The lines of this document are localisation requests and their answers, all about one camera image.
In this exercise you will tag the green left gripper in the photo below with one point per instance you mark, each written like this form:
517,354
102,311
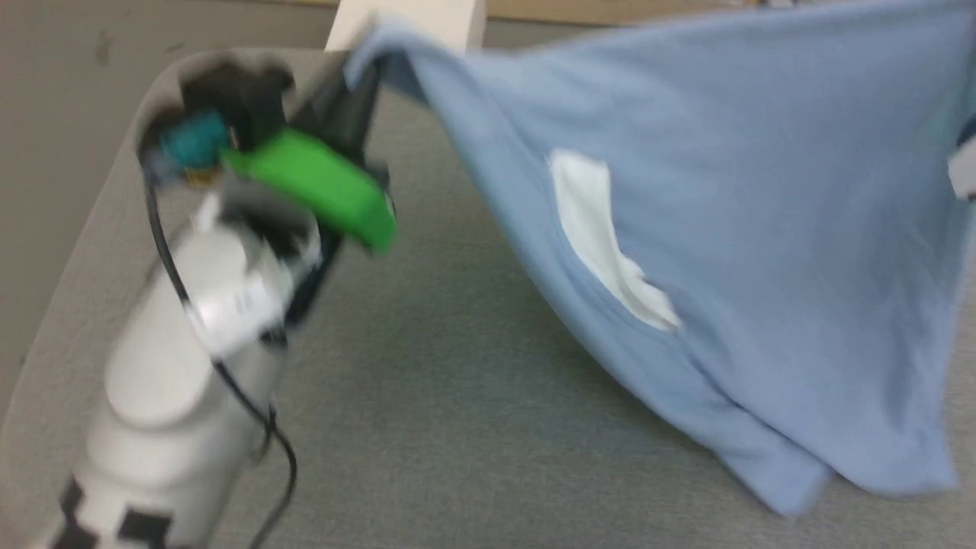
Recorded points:
320,187

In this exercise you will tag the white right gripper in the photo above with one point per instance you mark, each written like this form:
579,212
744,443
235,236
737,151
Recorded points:
964,171

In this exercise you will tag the light blue garment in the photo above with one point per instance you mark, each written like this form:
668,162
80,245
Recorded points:
762,229

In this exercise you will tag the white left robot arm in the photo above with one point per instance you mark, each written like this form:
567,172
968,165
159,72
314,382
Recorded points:
175,381

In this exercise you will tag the white box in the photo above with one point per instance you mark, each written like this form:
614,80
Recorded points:
412,19

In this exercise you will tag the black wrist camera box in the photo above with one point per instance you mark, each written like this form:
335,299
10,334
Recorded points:
236,99

